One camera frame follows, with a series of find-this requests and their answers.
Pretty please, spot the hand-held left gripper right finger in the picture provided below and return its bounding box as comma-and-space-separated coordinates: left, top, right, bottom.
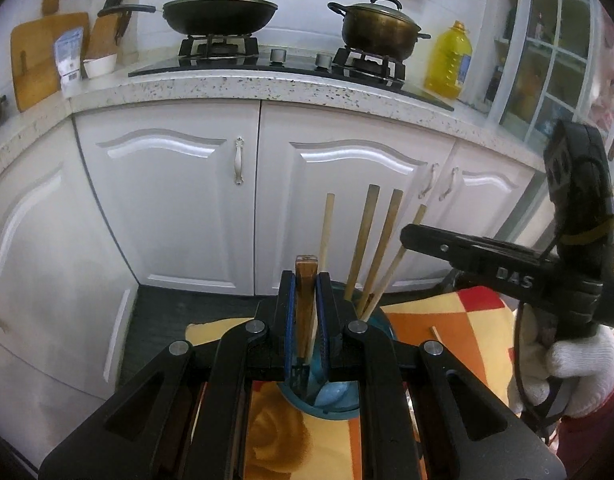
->
316, 272, 565, 480

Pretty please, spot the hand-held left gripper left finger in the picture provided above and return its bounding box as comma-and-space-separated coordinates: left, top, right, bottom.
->
39, 271, 297, 480

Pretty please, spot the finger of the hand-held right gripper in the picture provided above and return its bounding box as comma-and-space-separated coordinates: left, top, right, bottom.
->
400, 224, 559, 307

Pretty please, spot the wooden handled fork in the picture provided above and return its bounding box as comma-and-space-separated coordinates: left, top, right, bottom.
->
291, 255, 319, 397

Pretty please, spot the floral ceramic utensil holder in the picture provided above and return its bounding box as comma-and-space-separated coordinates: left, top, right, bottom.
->
247, 282, 395, 480

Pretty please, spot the metal spoon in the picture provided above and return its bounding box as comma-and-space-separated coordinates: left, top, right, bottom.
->
314, 382, 359, 409

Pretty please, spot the thin pale wooden chopstick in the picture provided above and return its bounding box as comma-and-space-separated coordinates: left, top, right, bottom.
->
362, 204, 429, 321
318, 193, 336, 275

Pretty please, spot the person's right forearm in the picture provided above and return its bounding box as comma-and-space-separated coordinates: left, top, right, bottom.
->
547, 360, 614, 480

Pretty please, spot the person's right hand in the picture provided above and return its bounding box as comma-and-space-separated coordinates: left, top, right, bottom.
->
507, 305, 614, 418

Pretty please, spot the white cabinet door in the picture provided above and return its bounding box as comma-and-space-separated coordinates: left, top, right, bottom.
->
0, 125, 138, 341
257, 105, 458, 296
72, 100, 263, 296
437, 140, 540, 251
0, 280, 138, 466

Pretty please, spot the checked red yellow orange blanket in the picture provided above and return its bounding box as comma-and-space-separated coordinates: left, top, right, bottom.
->
184, 285, 553, 480

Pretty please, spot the yellow oil bottle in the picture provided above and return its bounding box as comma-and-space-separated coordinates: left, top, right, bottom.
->
424, 20, 474, 101

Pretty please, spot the white glass-door cabinet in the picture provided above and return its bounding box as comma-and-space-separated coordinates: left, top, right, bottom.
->
484, 0, 610, 143

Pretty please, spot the brass pot with lid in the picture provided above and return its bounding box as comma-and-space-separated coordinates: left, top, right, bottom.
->
328, 0, 432, 61

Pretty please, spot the black gas stove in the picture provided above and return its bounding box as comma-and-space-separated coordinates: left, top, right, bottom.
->
128, 35, 455, 111

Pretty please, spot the speckled stone countertop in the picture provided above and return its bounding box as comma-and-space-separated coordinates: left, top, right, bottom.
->
0, 67, 548, 186

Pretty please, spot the black wok with lid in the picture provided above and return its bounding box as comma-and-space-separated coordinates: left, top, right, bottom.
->
98, 0, 279, 37

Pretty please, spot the white bowl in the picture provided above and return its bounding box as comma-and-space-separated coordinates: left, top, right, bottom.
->
83, 52, 118, 79

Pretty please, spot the blue white packet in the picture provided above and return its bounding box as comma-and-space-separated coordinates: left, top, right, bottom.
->
54, 27, 85, 98

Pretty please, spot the wooden knife block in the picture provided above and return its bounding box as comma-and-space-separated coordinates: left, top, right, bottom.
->
82, 0, 132, 61

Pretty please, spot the wooden cutting board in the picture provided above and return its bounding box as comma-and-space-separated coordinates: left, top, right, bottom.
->
10, 12, 90, 112

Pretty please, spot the silver cabinet handle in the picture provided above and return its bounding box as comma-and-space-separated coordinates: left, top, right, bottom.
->
421, 162, 438, 200
233, 136, 245, 186
444, 167, 460, 206

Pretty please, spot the black cable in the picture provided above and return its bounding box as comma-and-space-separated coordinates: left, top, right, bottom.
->
512, 300, 568, 448

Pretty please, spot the red printed wall hanging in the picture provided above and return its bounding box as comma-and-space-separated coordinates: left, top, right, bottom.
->
590, 20, 614, 131

